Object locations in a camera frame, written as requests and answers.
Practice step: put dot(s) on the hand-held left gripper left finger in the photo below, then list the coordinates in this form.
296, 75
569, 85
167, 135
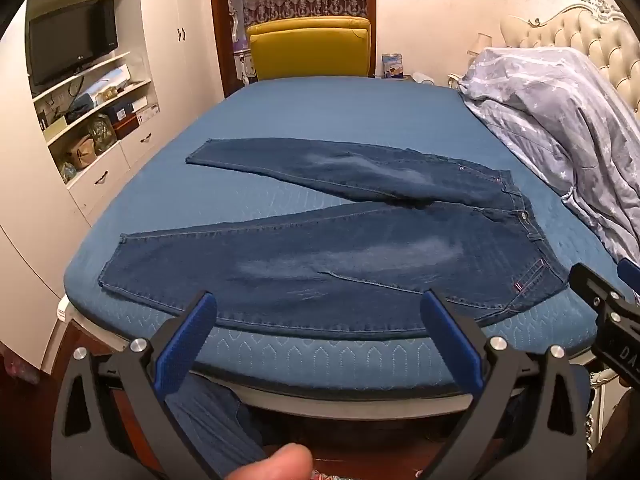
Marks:
185, 340

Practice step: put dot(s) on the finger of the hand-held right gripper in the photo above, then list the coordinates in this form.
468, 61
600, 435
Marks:
631, 272
590, 285

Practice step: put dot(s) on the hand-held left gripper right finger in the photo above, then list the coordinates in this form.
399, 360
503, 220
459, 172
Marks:
450, 340

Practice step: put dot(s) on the blue denim pants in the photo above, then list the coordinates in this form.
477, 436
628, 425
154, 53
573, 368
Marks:
350, 270

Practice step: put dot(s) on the person's left hand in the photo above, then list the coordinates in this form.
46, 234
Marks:
280, 465

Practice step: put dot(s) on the person's leg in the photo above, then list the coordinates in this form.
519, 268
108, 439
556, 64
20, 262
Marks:
210, 425

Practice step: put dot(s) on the pink patterned cloth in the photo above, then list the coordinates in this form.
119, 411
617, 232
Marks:
15, 365

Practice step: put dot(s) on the grey star print duvet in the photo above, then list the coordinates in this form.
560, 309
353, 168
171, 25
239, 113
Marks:
550, 110

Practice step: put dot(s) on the brown bag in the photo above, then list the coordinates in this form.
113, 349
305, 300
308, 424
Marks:
80, 152

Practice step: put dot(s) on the brown wooden box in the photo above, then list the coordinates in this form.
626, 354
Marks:
125, 125

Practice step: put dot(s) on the clear plastic bag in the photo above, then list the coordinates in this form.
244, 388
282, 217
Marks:
102, 132

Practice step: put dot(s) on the small white box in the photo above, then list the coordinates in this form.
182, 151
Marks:
149, 107

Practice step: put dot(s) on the cream tufted headboard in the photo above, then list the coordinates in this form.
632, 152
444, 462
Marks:
600, 35

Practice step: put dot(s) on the blue quilted bed mattress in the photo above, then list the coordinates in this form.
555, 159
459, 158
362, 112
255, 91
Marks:
325, 105

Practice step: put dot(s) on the white wardrobe cabinet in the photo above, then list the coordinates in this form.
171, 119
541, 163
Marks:
175, 70

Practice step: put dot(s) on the long white box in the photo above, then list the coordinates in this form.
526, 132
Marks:
115, 78

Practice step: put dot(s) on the yellow chair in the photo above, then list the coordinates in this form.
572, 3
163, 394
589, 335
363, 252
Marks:
310, 50

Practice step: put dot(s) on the black television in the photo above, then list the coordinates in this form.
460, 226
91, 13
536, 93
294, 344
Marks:
65, 40

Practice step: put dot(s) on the white bed frame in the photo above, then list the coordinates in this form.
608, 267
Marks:
325, 405

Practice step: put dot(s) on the brown wooden door frame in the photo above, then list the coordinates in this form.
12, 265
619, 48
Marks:
220, 35

